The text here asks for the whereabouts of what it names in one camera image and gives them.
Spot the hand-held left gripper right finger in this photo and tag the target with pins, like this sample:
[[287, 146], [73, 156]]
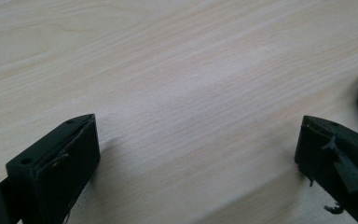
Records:
[[338, 158]]

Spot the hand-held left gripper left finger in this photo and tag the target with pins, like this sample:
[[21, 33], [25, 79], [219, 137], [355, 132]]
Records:
[[56, 171]]

